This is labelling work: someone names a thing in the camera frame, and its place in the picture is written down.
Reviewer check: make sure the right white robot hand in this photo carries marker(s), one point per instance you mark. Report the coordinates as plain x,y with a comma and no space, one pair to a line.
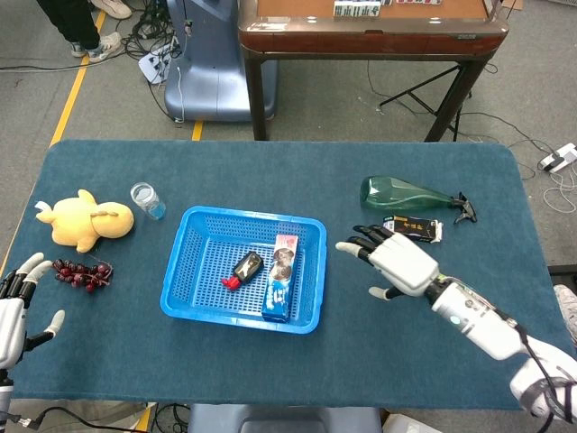
401,261

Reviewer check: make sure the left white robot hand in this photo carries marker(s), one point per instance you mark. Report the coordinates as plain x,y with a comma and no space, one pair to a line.
11,315

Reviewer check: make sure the blue cookie box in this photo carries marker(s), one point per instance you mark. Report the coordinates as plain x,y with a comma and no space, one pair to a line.
281,270

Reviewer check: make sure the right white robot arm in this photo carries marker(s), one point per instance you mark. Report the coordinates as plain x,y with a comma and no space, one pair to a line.
478,325

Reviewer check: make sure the blue plastic mesh basket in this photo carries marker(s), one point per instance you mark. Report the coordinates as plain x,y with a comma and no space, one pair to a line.
212,252

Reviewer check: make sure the black paper carton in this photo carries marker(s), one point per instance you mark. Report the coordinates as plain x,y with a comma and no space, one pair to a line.
412,227

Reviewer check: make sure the green spray bottle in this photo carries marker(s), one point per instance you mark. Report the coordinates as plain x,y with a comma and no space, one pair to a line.
396,196

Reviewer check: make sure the dark red grape bunch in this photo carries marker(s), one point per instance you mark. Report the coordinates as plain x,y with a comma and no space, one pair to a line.
76,273

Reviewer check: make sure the yellow plush duck toy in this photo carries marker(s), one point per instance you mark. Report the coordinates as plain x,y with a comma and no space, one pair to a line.
81,221

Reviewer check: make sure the teal felt table cloth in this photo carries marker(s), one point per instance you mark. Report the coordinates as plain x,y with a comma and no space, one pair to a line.
270,171

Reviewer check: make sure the white plastic box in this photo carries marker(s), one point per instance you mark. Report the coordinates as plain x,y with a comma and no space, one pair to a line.
405,424

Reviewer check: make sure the clear glass jar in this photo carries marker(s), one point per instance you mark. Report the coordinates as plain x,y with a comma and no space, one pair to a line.
146,200

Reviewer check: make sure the white power strip grey adapter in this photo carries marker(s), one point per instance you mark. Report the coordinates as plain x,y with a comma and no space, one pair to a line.
563,158

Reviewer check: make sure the grey blue robot torso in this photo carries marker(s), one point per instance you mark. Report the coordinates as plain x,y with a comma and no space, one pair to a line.
279,419

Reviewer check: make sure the brown mahjong table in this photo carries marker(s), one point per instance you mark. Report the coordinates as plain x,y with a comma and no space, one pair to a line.
360,40

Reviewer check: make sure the mahjong tile row green faces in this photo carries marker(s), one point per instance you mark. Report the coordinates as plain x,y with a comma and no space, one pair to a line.
356,9

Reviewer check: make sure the mahjong tile row red faces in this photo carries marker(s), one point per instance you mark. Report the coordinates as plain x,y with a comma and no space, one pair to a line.
419,2

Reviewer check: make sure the blue grey machine base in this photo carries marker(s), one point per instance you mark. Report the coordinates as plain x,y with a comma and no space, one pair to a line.
212,81

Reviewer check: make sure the white power strip with plugs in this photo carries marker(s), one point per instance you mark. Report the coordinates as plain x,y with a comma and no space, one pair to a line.
153,65

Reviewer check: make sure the person with white sneakers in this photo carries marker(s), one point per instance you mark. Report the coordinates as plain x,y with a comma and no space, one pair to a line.
76,22

